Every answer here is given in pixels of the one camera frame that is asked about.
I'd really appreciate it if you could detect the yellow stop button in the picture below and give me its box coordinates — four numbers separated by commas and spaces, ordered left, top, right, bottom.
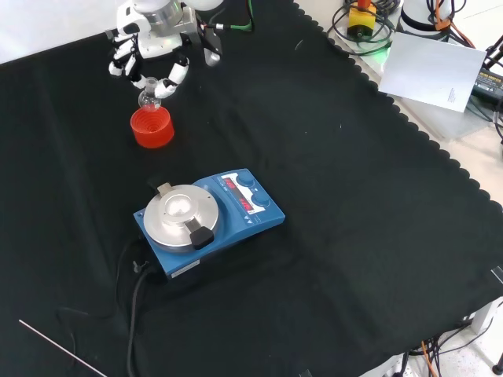
347, 0, 378, 41

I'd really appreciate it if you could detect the black power adapter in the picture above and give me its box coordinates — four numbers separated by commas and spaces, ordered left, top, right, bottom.
471, 67, 503, 104

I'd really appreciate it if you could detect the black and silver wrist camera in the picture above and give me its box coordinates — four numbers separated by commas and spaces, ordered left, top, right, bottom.
197, 22, 224, 68

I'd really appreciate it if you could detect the orange cable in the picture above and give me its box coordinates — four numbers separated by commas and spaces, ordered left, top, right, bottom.
434, 15, 477, 49

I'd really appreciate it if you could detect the black bench cloth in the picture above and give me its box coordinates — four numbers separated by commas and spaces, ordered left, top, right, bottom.
0, 0, 503, 377

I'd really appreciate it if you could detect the white table leg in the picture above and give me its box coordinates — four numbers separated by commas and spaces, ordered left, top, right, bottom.
470, 298, 503, 335

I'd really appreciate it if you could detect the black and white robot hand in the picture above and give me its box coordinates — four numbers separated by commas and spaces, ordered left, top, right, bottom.
105, 5, 197, 101

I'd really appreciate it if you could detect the thin glass rod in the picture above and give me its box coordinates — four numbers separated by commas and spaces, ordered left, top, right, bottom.
18, 319, 108, 377

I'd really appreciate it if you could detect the clear round-bottom glass flask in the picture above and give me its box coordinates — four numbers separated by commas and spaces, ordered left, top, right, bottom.
138, 77, 163, 112

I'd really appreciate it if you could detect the heater with blue base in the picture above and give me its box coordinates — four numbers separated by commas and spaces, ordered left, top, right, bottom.
133, 168, 287, 281

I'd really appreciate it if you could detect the green cable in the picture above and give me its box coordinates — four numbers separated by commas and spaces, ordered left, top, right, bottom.
214, 0, 255, 32

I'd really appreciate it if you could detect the black heater power cable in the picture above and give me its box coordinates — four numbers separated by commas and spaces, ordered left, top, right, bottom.
124, 260, 159, 377

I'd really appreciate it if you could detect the orange ribbed flask holder ring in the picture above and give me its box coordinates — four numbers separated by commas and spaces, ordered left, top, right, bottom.
130, 105, 175, 149

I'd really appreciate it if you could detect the pale board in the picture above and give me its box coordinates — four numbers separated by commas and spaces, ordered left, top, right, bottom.
377, 31, 488, 114

